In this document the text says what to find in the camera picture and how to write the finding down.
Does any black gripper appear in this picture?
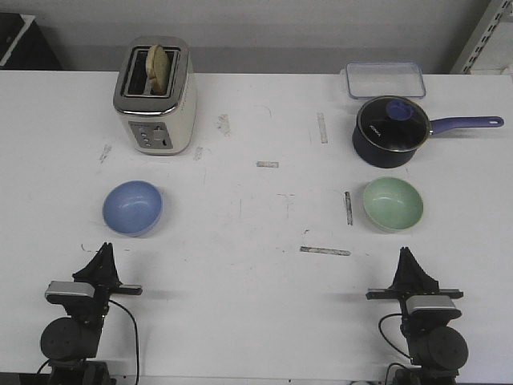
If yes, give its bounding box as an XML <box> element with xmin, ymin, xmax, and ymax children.
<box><xmin>66</xmin><ymin>242</ymin><xmax>143</xmax><ymax>325</ymax></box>
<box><xmin>366</xmin><ymin>247</ymin><xmax>463</xmax><ymax>337</ymax></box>

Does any blue bowl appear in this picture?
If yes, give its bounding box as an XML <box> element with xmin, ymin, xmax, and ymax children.
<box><xmin>102</xmin><ymin>180</ymin><xmax>164</xmax><ymax>237</ymax></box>

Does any green bowl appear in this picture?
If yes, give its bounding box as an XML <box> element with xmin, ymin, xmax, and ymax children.
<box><xmin>362</xmin><ymin>177</ymin><xmax>424</xmax><ymax>233</ymax></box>

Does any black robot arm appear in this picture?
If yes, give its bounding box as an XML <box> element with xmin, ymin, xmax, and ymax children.
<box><xmin>40</xmin><ymin>242</ymin><xmax>143</xmax><ymax>384</ymax></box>
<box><xmin>366</xmin><ymin>247</ymin><xmax>469</xmax><ymax>384</ymax></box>

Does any dark blue saucepan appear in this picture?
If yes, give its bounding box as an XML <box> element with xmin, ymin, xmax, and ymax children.
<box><xmin>352</xmin><ymin>116</ymin><xmax>504</xmax><ymax>168</ymax></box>

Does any glass pot lid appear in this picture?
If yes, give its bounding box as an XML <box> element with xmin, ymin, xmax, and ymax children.
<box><xmin>357</xmin><ymin>95</ymin><xmax>430</xmax><ymax>152</ymax></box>

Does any cream two-slot toaster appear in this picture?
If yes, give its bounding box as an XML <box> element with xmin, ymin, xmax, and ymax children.
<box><xmin>113</xmin><ymin>36</ymin><xmax>197</xmax><ymax>156</ymax></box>

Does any clear plastic food container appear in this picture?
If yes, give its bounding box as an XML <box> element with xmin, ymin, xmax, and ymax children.
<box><xmin>341</xmin><ymin>62</ymin><xmax>426</xmax><ymax>99</ymax></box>

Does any toast bread slice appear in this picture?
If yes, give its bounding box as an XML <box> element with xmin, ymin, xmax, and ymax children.
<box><xmin>145</xmin><ymin>45</ymin><xmax>171</xmax><ymax>95</ymax></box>

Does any black box in corner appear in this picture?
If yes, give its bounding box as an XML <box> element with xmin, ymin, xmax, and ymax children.
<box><xmin>1</xmin><ymin>12</ymin><xmax>63</xmax><ymax>71</ymax></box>

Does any white metal shelf rack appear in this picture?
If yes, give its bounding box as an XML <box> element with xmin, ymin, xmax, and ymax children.
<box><xmin>450</xmin><ymin>0</ymin><xmax>512</xmax><ymax>75</ymax></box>

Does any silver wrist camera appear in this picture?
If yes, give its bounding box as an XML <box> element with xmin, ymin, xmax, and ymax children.
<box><xmin>406</xmin><ymin>295</ymin><xmax>462</xmax><ymax>320</ymax></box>
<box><xmin>44</xmin><ymin>281</ymin><xmax>95</xmax><ymax>305</ymax></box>

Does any left black cable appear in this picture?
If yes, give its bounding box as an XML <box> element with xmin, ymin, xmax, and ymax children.
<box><xmin>107</xmin><ymin>298</ymin><xmax>140</xmax><ymax>384</ymax></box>

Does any black cable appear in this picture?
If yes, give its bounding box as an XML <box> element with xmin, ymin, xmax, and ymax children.
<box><xmin>107</xmin><ymin>298</ymin><xmax>140</xmax><ymax>384</ymax></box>
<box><xmin>378</xmin><ymin>314</ymin><xmax>416</xmax><ymax>362</ymax></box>

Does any right black cable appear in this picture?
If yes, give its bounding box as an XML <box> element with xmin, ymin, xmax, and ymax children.
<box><xmin>378</xmin><ymin>314</ymin><xmax>416</xmax><ymax>362</ymax></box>

